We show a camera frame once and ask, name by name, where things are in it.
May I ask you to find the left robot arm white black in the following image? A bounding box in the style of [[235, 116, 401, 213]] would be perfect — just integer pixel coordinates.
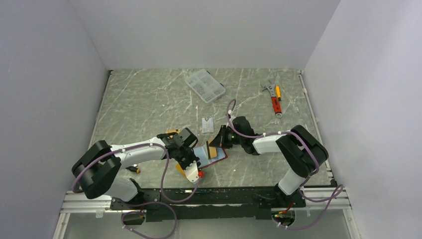
[[71, 128, 202, 209]]

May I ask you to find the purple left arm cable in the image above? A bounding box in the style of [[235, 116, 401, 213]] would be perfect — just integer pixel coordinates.
[[71, 142, 202, 204]]

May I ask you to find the red leather card holder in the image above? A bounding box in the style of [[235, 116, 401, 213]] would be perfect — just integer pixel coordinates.
[[194, 144, 227, 169]]

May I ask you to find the red adjustable wrench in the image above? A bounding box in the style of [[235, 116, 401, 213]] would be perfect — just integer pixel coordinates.
[[261, 80, 283, 119]]

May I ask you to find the single gold credit card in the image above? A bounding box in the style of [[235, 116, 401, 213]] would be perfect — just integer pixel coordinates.
[[175, 164, 186, 177]]

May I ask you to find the black yellow screwdriver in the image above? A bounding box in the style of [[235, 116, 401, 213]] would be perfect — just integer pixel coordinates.
[[126, 166, 140, 174]]

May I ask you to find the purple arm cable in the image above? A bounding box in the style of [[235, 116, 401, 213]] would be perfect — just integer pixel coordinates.
[[71, 142, 202, 204], [225, 99, 344, 231]]

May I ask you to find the gold credit card stack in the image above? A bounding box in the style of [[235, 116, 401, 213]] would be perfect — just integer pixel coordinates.
[[166, 129, 181, 135]]

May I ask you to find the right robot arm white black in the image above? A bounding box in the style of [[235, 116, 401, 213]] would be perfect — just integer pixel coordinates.
[[209, 117, 329, 207]]

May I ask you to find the silver VIP credit card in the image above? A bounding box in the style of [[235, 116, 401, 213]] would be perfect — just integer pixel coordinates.
[[202, 117, 214, 133]]

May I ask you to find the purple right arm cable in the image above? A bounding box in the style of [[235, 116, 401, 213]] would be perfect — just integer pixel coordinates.
[[225, 99, 344, 231]]

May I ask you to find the gold card with black stripe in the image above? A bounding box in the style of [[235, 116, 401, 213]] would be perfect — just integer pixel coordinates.
[[206, 141, 218, 159]]

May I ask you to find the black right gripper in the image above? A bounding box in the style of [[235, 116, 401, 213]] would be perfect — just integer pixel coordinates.
[[209, 125, 244, 149]]

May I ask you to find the clear plastic screw box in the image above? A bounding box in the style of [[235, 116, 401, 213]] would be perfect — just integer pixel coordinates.
[[185, 69, 226, 103]]

